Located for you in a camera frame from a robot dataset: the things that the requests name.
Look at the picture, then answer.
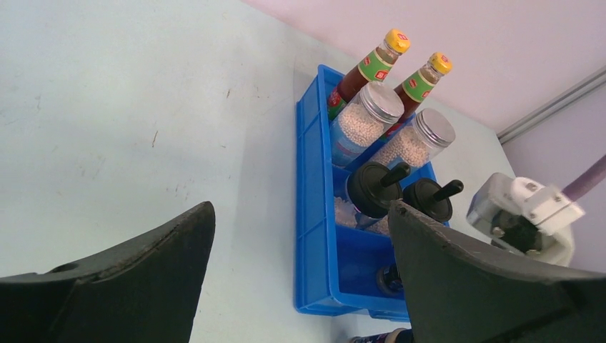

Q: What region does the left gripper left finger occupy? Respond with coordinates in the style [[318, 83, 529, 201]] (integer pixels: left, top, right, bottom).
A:
[[1, 202, 216, 342]]

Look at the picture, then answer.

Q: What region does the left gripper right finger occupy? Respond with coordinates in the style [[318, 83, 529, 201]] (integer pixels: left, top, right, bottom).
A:
[[388, 200, 605, 342]]

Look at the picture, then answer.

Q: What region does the blue compartment tray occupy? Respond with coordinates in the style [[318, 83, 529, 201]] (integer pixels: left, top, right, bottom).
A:
[[294, 64, 409, 322]]

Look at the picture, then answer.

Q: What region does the white spice jar black lid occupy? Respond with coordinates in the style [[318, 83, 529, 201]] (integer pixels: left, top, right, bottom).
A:
[[367, 178, 465, 237], [333, 161, 411, 230]]

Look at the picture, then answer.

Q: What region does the clear jar silver lid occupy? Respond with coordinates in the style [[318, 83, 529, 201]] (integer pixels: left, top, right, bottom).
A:
[[369, 108, 456, 172], [329, 81, 404, 168]]

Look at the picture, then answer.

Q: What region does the red sauce bottle yellow cap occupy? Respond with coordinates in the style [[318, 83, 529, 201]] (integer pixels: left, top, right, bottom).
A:
[[379, 52, 452, 142]]

